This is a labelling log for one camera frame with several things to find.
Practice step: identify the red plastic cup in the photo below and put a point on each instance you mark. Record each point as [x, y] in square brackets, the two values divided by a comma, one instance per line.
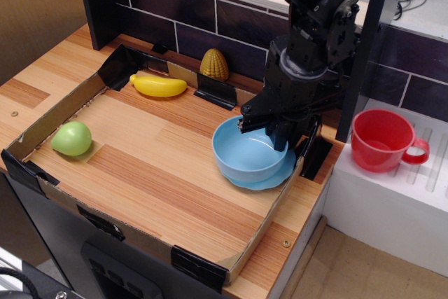
[382, 139]

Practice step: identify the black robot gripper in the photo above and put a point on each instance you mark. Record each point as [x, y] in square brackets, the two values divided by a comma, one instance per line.
[287, 101]

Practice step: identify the yellow toy corn cob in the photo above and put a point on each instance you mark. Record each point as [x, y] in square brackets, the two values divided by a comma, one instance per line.
[214, 65]

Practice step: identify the white grooved drying rack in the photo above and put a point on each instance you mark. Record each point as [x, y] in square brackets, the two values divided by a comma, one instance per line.
[403, 212]

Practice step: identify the light blue plastic bowl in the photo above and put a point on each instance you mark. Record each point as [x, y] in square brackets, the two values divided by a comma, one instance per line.
[246, 157]

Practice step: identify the dark right shelf post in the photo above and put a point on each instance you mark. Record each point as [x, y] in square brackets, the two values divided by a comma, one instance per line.
[379, 15]

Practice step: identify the light blue plastic plate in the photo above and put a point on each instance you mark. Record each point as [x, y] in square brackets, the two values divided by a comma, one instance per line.
[285, 170]

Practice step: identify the yellow toy banana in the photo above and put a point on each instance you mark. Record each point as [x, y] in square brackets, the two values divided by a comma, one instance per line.
[155, 86]

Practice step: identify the cardboard fence with black tape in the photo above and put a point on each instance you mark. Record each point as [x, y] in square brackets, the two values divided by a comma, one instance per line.
[148, 192]

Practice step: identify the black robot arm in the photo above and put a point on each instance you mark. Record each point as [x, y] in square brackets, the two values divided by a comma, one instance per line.
[303, 73]

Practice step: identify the dark left shelf post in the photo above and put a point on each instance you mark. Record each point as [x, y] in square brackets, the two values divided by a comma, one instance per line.
[102, 22]

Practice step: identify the black oven control panel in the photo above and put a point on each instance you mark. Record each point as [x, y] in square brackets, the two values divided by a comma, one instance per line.
[115, 279]

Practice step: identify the green toy pear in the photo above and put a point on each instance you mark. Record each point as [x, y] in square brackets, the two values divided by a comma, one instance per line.
[72, 139]

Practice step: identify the dark shelf post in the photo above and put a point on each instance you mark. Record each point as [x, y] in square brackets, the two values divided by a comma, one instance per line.
[379, 15]
[102, 22]

